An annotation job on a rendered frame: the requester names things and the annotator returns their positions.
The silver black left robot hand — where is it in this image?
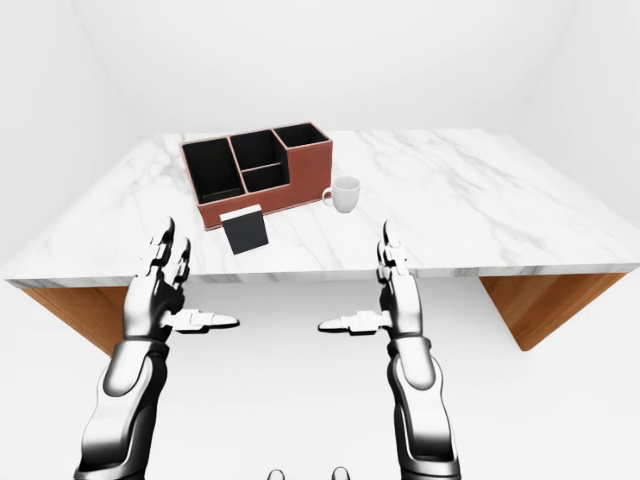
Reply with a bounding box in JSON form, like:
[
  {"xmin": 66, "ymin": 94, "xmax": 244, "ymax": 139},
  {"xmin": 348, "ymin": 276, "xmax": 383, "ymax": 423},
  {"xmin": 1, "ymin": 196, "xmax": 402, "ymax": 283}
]
[{"xmin": 121, "ymin": 216, "xmax": 241, "ymax": 343}]

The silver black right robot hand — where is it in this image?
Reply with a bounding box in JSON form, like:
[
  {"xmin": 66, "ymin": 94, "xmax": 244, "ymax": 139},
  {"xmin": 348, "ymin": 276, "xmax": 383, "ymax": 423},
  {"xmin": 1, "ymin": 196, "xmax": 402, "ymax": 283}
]
[{"xmin": 317, "ymin": 220, "xmax": 427, "ymax": 340}]

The black book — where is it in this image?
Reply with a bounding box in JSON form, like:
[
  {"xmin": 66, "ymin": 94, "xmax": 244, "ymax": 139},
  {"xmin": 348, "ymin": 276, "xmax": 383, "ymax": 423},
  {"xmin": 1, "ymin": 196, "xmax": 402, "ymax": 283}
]
[{"xmin": 219, "ymin": 204, "xmax": 270, "ymax": 256}]

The red-brown desk caddy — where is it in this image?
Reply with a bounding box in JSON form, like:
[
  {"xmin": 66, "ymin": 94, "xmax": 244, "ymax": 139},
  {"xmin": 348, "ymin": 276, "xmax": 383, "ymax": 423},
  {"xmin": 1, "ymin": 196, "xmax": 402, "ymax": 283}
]
[{"xmin": 179, "ymin": 120, "xmax": 333, "ymax": 233}]

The wooden table leg panel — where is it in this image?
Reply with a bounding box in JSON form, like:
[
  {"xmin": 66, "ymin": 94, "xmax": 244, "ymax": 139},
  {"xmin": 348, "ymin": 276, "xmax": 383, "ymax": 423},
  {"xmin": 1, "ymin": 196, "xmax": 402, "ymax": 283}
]
[
  {"xmin": 19, "ymin": 285, "xmax": 132, "ymax": 358},
  {"xmin": 478, "ymin": 272, "xmax": 628, "ymax": 352}
]

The white mug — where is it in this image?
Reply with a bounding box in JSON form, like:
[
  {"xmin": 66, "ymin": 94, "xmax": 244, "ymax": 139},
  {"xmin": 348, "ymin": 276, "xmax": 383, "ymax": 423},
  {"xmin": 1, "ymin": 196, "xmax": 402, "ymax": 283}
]
[{"xmin": 321, "ymin": 175, "xmax": 362, "ymax": 215}]

